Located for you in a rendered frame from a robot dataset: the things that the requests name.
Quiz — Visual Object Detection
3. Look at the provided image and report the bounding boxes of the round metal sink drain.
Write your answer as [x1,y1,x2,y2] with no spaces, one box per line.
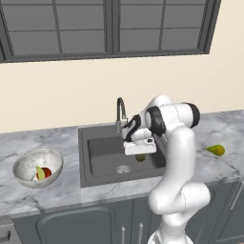
[115,164,132,175]

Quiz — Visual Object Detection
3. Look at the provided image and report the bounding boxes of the dark grey curved tap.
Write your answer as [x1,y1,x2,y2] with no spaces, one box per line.
[114,96,130,134]

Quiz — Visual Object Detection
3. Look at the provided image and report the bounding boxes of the dark grey window frame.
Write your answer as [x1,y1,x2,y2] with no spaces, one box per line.
[0,0,223,64]

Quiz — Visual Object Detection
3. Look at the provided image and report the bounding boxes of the grey cupboard door arched panel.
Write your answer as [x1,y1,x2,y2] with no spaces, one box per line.
[11,200,133,244]

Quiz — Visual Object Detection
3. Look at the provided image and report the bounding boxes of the pale green frozen vegetable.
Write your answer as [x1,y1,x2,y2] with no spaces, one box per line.
[35,165,47,181]

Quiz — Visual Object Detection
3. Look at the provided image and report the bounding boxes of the yellow green pear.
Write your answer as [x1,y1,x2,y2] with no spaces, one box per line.
[205,144,226,157]

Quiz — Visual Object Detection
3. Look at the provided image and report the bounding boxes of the grey marbled bowl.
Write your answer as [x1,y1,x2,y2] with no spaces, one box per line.
[11,148,65,190]

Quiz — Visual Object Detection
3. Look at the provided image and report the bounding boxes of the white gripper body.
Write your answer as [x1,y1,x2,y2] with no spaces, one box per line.
[123,141,157,156]

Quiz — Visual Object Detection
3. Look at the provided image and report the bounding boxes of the dark grey sink basin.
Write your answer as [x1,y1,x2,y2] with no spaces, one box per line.
[77,122,170,189]

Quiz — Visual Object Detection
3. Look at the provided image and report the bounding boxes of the green frozen fruit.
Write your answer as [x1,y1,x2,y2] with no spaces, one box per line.
[135,153,148,163]

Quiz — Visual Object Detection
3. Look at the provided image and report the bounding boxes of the pale grey dishwasher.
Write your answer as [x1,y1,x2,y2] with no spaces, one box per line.
[0,215,23,244]

